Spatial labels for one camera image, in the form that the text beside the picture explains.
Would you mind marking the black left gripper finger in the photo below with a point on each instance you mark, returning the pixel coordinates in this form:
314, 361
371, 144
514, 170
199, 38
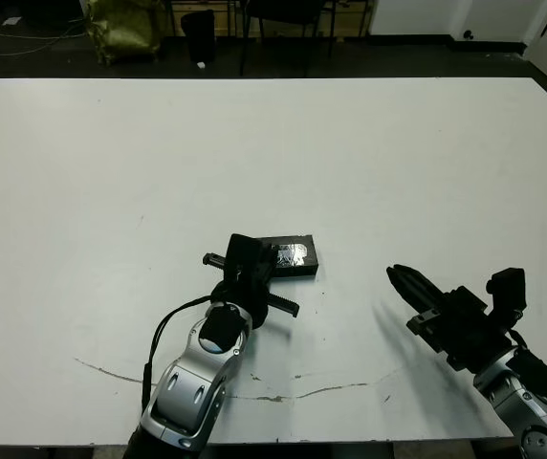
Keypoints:
269, 270

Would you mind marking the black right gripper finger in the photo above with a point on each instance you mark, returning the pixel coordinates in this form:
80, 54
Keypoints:
422, 282
419, 301

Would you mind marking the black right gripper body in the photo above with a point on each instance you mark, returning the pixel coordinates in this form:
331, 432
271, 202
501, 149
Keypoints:
469, 332

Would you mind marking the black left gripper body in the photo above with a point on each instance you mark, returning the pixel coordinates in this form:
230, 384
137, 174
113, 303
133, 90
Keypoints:
245, 301

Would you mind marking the black printed box lid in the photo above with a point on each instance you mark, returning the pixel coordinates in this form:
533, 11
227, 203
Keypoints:
297, 255

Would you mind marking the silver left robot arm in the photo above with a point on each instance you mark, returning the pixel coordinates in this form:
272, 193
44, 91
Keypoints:
192, 382

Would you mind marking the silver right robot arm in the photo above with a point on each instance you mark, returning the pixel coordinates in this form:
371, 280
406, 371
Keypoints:
536, 421

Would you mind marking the black upright bin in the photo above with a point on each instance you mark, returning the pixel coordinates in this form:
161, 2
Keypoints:
199, 36

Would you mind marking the black mesh office chair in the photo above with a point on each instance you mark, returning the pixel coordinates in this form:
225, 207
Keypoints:
278, 9

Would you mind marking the yellowish plastic bag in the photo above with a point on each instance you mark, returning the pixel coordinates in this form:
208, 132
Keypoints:
120, 31

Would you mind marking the white paper sheet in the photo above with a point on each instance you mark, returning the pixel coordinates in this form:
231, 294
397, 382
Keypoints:
12, 20

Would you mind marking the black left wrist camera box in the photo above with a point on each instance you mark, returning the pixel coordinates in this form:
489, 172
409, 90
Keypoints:
247, 253

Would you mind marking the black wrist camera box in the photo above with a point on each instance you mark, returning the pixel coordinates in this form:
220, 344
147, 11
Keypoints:
247, 253
508, 294

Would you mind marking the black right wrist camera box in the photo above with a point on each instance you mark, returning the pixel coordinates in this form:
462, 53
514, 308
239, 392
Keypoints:
508, 294

